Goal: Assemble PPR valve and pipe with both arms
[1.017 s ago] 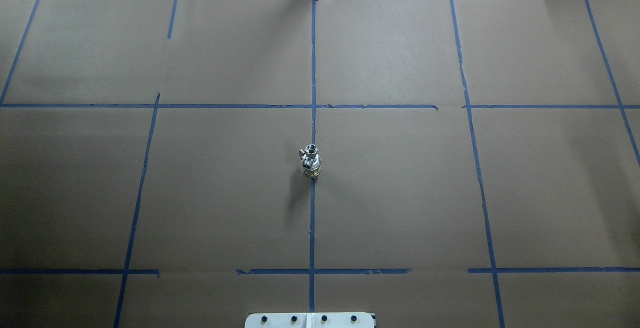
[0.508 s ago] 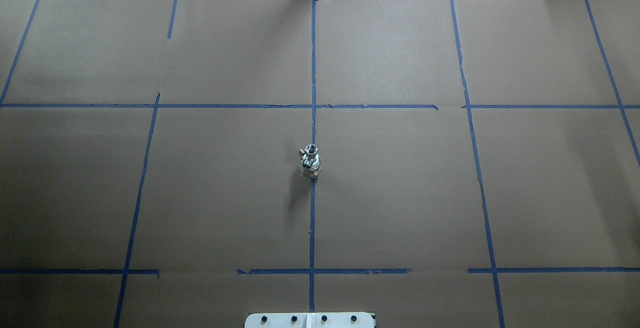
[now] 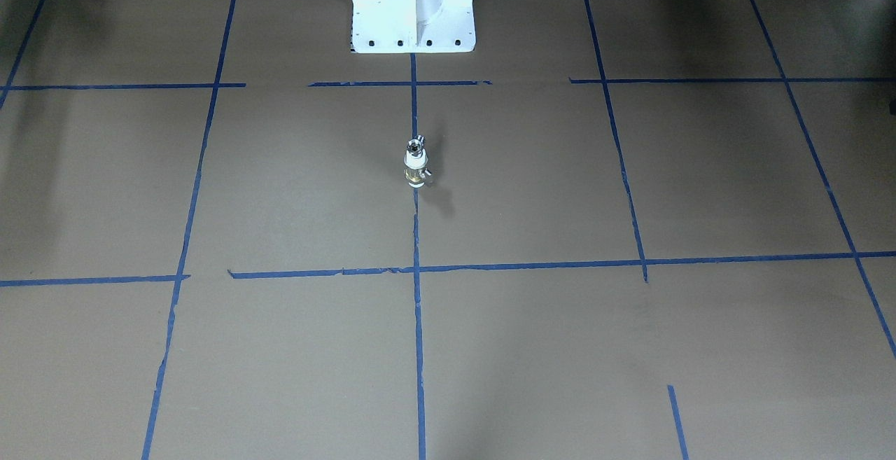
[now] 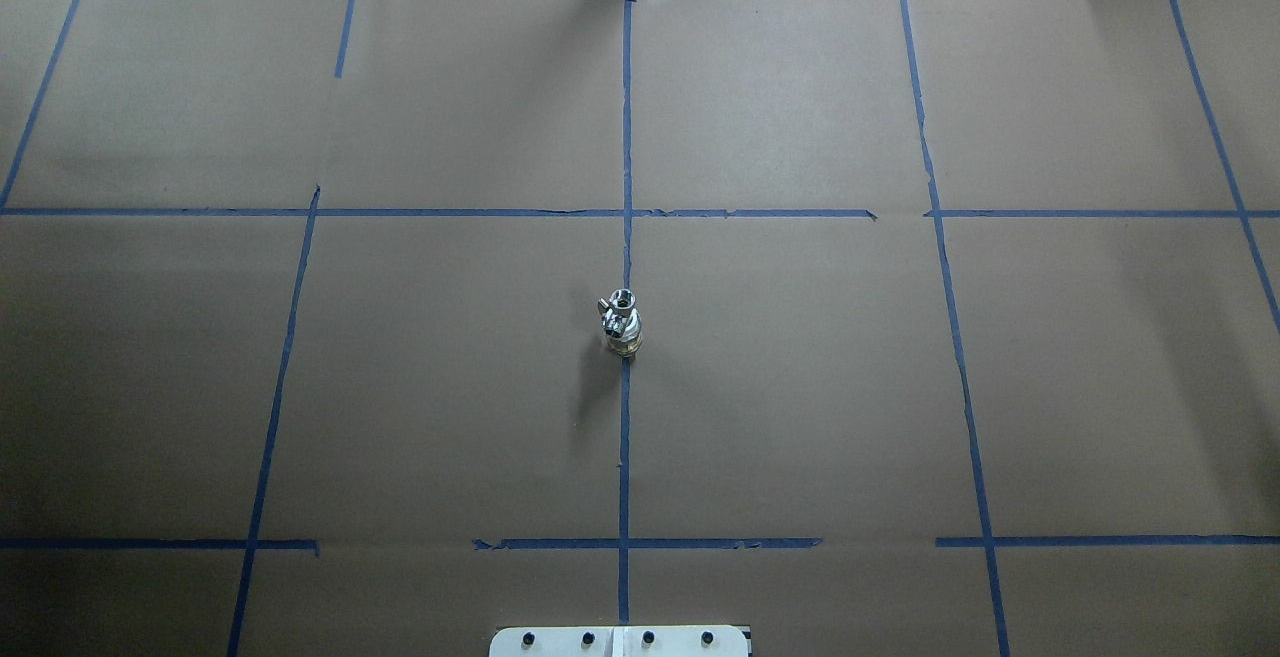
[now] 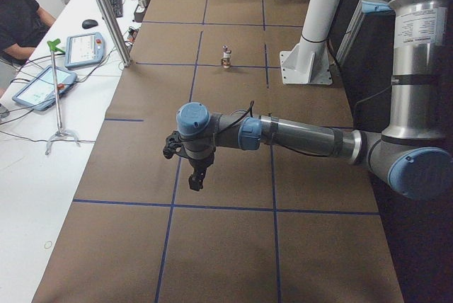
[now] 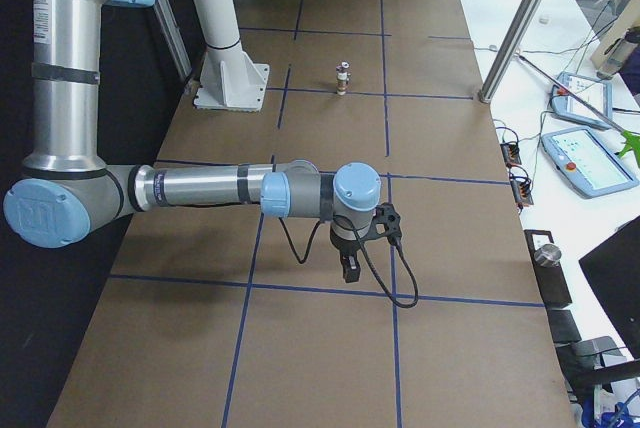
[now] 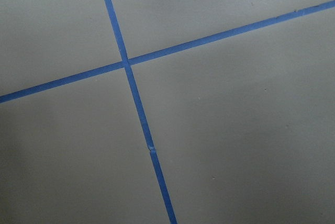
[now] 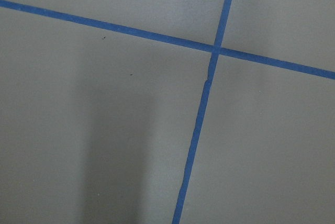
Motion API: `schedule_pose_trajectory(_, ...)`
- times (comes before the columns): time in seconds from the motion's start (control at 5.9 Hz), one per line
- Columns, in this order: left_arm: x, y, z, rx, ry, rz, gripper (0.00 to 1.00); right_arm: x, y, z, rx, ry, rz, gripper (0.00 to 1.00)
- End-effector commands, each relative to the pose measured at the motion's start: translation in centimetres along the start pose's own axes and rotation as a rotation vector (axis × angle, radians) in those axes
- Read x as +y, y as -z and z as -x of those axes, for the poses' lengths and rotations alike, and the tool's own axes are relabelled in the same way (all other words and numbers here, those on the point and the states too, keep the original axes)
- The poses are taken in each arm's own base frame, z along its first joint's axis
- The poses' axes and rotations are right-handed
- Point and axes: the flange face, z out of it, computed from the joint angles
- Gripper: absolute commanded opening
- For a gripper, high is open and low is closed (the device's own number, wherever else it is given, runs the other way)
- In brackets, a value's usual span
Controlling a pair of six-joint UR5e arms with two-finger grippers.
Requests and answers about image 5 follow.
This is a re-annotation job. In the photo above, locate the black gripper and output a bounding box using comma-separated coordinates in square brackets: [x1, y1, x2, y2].
[188, 154, 214, 191]

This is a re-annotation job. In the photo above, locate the silver pipe fitting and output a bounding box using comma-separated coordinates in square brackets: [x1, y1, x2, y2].
[222, 45, 232, 59]

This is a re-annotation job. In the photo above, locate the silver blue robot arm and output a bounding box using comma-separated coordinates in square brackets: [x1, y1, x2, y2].
[164, 0, 452, 200]

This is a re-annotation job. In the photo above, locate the upper blue teach pendant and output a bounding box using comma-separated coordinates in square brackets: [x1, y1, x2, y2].
[64, 32, 105, 69]

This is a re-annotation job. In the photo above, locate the blue teach pendant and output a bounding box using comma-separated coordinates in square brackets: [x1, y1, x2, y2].
[64, 32, 105, 69]
[12, 65, 77, 111]

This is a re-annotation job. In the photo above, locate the lower blue teach pendant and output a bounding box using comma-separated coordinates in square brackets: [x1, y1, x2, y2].
[12, 65, 77, 111]

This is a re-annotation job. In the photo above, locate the black computer mouse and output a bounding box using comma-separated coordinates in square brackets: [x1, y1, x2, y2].
[81, 19, 98, 29]

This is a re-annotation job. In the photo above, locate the silver reacher grabber tool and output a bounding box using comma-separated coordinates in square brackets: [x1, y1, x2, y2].
[45, 38, 81, 156]

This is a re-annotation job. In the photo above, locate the person in black shirt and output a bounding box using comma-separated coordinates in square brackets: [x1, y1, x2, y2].
[1, 0, 56, 65]

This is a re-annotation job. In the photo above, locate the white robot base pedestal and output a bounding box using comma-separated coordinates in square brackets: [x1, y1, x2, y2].
[280, 0, 340, 86]

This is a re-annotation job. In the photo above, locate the aluminium frame post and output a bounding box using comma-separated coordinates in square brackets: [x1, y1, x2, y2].
[96, 0, 131, 67]

